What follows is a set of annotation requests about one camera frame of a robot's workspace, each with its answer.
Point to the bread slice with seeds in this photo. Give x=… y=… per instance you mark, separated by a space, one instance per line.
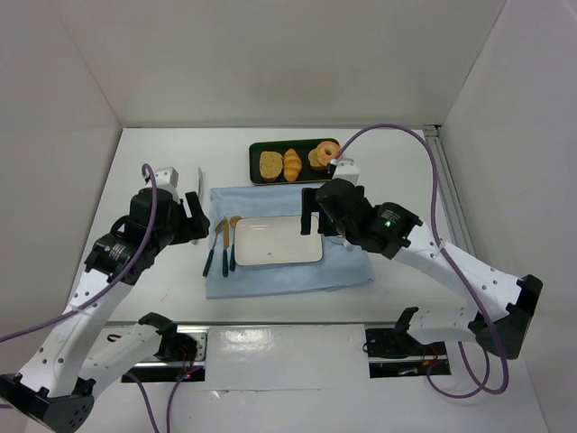
x=270 y=166

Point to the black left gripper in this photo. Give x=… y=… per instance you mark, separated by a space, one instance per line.
x=187 y=221

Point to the brown round bread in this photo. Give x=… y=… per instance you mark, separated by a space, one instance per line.
x=313 y=161

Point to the gold knife teal handle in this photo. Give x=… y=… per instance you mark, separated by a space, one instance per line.
x=226 y=242

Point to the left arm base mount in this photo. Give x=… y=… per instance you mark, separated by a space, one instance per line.
x=187 y=362

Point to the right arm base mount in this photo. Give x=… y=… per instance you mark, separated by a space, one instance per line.
x=392 y=355

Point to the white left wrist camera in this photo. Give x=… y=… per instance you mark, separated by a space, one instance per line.
x=166 y=179

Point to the metal tongs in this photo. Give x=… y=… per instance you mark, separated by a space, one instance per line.
x=200 y=181

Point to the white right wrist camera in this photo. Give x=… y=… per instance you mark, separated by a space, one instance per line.
x=344 y=169

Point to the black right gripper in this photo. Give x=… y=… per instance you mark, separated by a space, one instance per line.
x=318 y=209

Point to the gold fork teal handle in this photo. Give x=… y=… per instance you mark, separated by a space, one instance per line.
x=218 y=229

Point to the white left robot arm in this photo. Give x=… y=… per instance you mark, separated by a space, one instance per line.
x=58 y=387

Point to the pink glazed donut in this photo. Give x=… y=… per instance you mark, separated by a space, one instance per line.
x=327 y=151

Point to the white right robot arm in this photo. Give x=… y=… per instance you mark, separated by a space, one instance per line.
x=500 y=306

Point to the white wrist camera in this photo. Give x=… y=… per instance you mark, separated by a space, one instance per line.
x=344 y=169
x=166 y=179

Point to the white rectangular plate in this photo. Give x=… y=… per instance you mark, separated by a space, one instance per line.
x=276 y=240

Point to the dark green tray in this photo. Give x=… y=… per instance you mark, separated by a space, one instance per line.
x=302 y=147

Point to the gold spoon teal handle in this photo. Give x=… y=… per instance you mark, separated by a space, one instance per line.
x=233 y=223

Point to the orange croissant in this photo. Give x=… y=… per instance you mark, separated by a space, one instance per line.
x=292 y=165

